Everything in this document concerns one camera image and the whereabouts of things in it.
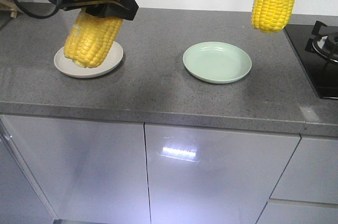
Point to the wooden dish rack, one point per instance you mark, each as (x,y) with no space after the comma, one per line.
(9,6)

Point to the glossy white cabinet door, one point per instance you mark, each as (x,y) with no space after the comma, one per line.
(198,175)
(88,171)

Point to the black glass gas stove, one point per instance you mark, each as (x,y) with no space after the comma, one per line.
(322,74)

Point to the black stove burner grate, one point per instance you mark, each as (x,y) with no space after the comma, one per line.
(324,45)

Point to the glossy white drawer front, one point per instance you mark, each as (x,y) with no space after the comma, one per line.
(311,173)

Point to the glossy white drawer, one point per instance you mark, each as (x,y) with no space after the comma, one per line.
(311,173)
(289,211)

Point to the glossy white lower drawer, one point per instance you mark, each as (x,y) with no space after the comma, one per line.
(289,211)

